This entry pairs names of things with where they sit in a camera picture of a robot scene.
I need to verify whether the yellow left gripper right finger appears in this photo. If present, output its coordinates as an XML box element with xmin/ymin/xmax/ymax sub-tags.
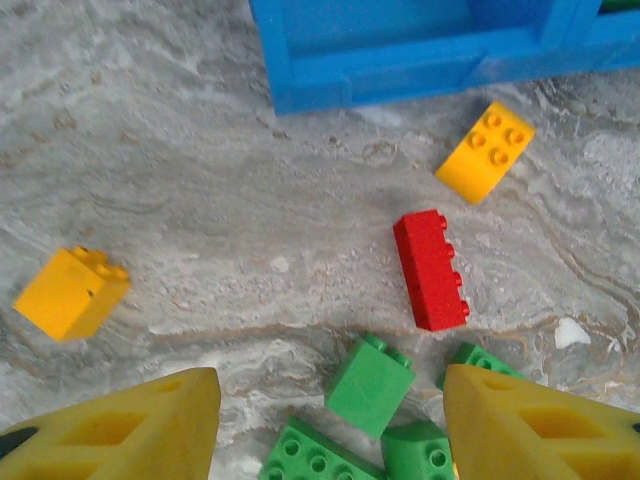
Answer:
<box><xmin>442</xmin><ymin>363</ymin><xmax>640</xmax><ymax>480</ymax></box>

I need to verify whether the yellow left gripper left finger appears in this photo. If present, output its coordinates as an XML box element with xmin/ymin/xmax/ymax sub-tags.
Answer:
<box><xmin>0</xmin><ymin>367</ymin><xmax>222</xmax><ymax>480</ymax></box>

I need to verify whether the yellow square lego brick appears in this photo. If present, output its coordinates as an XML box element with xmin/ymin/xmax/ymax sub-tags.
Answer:
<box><xmin>12</xmin><ymin>245</ymin><xmax>132</xmax><ymax>343</ymax></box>

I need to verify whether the red long lego brick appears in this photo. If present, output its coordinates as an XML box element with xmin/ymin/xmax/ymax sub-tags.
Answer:
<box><xmin>392</xmin><ymin>208</ymin><xmax>472</xmax><ymax>333</ymax></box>

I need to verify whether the green square lego brick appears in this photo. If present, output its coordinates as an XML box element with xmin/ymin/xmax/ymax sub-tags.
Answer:
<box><xmin>323</xmin><ymin>332</ymin><xmax>417</xmax><ymax>442</ymax></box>

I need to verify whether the green long lego brick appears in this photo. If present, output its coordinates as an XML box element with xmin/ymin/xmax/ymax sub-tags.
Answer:
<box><xmin>257</xmin><ymin>415</ymin><xmax>386</xmax><ymax>480</ymax></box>

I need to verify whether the yellow curved lego brick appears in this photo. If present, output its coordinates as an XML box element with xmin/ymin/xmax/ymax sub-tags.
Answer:
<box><xmin>433</xmin><ymin>99</ymin><xmax>537</xmax><ymax>206</ymax></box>

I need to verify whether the blue three-compartment plastic bin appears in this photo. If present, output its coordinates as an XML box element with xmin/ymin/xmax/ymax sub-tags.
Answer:
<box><xmin>248</xmin><ymin>0</ymin><xmax>640</xmax><ymax>117</ymax></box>

